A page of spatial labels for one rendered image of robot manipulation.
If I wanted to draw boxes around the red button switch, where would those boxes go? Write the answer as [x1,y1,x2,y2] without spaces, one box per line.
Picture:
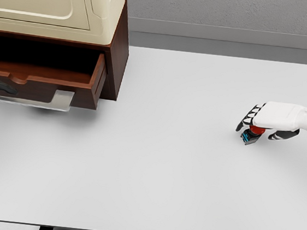
[239,123,267,148]

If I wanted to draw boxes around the brown wooden drawer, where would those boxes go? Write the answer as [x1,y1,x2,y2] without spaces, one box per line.
[0,42,110,116]

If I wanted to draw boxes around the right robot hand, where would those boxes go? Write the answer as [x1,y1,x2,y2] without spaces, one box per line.
[235,99,303,144]

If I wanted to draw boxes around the brown cabinet with cream top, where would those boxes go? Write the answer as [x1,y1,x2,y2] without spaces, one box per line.
[0,0,135,102]

